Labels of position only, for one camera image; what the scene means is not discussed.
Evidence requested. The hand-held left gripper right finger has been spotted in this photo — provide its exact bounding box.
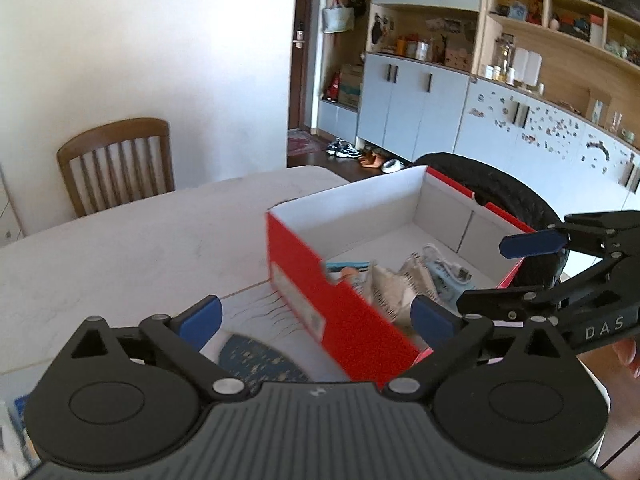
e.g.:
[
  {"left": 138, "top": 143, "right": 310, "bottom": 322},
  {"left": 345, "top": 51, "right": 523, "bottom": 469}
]
[{"left": 382, "top": 295, "right": 583, "bottom": 406}]

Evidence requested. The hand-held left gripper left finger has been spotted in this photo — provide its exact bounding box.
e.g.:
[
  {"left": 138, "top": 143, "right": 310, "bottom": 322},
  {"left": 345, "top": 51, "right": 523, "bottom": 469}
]
[{"left": 62, "top": 296, "right": 248, "bottom": 403}]

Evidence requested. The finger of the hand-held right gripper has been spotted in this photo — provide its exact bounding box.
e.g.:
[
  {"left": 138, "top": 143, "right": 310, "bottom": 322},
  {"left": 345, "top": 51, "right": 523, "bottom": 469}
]
[
  {"left": 499, "top": 211, "right": 640, "bottom": 261},
  {"left": 456, "top": 255, "right": 640, "bottom": 322}
]

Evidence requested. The white cable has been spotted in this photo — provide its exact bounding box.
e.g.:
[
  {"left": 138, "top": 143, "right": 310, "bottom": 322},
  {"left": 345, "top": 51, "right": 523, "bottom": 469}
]
[{"left": 425, "top": 244, "right": 473, "bottom": 283}]

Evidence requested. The red shoe box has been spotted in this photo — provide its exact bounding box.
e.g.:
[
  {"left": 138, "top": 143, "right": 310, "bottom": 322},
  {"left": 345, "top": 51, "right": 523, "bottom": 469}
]
[{"left": 265, "top": 165, "right": 538, "bottom": 391}]

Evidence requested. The blue striped snack packet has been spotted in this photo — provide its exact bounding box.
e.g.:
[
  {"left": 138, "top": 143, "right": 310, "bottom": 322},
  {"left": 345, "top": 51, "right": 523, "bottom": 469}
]
[{"left": 325, "top": 260, "right": 378, "bottom": 291}]

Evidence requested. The white marble desktop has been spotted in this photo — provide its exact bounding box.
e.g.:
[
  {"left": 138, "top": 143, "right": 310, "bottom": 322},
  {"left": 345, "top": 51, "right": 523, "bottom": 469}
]
[{"left": 0, "top": 165, "right": 611, "bottom": 466}]

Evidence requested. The person's right hand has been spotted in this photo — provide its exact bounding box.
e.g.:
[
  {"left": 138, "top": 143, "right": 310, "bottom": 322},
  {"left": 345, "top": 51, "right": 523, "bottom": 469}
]
[{"left": 614, "top": 340, "right": 640, "bottom": 379}]

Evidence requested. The patterned placemat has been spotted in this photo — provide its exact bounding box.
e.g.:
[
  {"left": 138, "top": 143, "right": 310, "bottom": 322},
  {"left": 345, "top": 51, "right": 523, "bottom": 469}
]
[{"left": 125, "top": 284, "right": 351, "bottom": 387}]

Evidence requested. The grey built-in cabinet unit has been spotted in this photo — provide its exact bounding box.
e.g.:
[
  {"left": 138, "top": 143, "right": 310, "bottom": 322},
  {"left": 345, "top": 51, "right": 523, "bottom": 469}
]
[{"left": 315, "top": 0, "right": 640, "bottom": 221}]

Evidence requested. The glass jar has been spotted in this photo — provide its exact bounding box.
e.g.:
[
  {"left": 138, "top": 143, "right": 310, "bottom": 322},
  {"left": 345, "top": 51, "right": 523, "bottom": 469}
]
[{"left": 495, "top": 35, "right": 516, "bottom": 82}]

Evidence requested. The pair of sneakers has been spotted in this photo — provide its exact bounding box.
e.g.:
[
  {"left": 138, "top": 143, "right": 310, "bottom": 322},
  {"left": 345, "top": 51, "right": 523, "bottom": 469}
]
[{"left": 326, "top": 138, "right": 363, "bottom": 159}]

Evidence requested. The patterned floor rug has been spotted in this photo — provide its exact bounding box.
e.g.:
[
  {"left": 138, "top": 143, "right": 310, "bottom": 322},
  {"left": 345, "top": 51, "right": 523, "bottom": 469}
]
[{"left": 287, "top": 130, "right": 327, "bottom": 157}]

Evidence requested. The brown wooden chair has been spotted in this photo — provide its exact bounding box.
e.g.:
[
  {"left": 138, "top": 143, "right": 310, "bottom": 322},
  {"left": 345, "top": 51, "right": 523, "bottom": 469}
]
[{"left": 56, "top": 117, "right": 176, "bottom": 218}]

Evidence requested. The white bag blue print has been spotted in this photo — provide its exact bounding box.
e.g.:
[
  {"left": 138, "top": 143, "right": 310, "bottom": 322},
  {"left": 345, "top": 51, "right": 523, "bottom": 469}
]
[{"left": 0, "top": 394, "right": 42, "bottom": 478}]

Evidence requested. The cardboard box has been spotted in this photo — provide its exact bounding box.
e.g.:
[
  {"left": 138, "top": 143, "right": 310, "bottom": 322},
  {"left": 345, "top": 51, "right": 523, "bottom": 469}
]
[{"left": 339, "top": 64, "right": 365, "bottom": 109}]

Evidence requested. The dark brown door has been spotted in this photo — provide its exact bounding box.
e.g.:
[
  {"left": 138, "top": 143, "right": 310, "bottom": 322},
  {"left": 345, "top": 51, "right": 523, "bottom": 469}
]
[{"left": 288, "top": 0, "right": 322, "bottom": 132}]

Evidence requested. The grey tote bag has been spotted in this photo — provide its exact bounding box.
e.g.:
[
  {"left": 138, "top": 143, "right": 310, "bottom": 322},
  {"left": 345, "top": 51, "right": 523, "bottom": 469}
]
[{"left": 321, "top": 0, "right": 356, "bottom": 34}]

